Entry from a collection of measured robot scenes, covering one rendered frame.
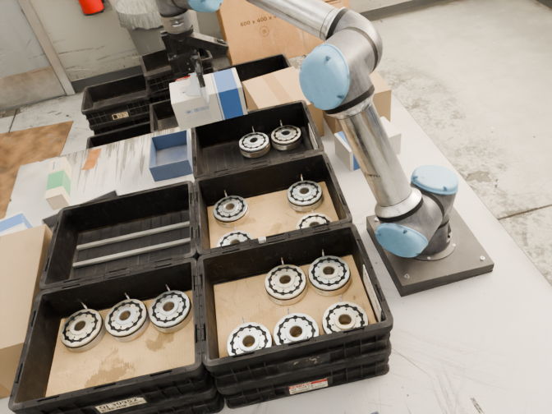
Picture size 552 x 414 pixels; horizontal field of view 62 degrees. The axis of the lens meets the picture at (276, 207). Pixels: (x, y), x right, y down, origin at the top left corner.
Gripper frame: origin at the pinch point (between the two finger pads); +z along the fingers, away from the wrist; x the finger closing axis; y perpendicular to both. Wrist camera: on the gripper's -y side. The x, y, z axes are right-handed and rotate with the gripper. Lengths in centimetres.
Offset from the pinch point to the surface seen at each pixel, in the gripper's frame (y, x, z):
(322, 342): -11, 76, 19
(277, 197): -12.2, 20.5, 28.1
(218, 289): 10, 48, 28
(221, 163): 1.9, -3.2, 28.1
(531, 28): -248, -181, 113
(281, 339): -3, 69, 25
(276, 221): -9.8, 30.1, 28.0
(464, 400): -39, 86, 41
